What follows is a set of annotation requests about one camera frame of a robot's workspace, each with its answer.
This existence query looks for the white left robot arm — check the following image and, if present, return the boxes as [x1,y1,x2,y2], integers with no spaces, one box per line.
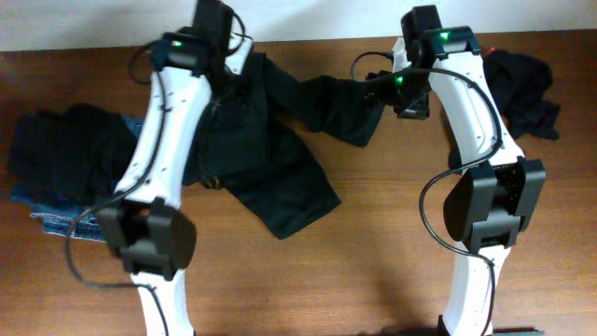
[94,1,253,335]

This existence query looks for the black trousers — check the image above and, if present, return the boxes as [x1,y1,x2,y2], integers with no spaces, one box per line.
[183,52,383,240]

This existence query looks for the crumpled black clothes pile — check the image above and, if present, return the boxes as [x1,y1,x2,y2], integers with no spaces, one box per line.
[483,49,561,140]

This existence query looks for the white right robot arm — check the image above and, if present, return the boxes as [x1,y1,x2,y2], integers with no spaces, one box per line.
[365,5,546,336]

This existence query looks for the folded black garment stack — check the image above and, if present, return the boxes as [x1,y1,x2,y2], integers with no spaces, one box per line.
[7,104,137,204]

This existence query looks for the folded blue jeans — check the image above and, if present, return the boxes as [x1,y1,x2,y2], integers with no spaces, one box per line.
[8,116,144,236]

